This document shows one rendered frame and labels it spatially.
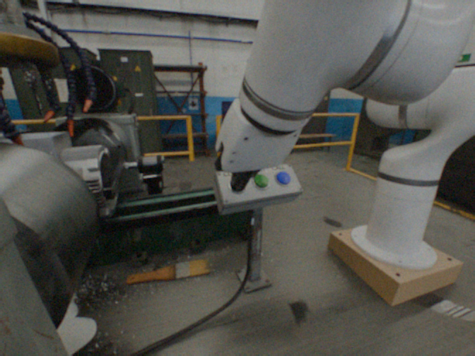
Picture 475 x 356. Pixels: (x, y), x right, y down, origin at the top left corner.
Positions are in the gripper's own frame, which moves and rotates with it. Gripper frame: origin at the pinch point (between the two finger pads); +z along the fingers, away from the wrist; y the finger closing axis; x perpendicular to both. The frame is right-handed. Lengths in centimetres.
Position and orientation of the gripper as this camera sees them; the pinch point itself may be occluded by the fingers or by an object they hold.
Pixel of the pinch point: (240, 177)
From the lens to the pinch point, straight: 36.5
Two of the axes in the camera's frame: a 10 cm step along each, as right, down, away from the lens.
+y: -9.3, 1.2, -3.3
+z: -2.3, 5.2, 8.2
